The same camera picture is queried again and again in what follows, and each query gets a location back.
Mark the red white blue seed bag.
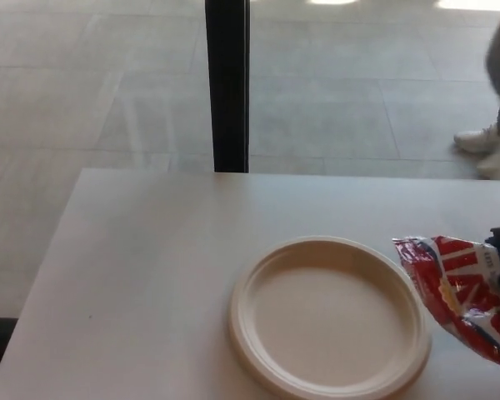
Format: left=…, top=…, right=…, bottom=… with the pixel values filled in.
left=391, top=235, right=500, bottom=368

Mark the round cream paper plate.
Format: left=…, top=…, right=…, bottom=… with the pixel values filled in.
left=227, top=235, right=433, bottom=400

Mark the white sneaker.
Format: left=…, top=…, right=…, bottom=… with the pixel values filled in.
left=453, top=123, right=500, bottom=153

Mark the black window frame post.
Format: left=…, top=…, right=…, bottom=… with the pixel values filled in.
left=204, top=0, right=251, bottom=173

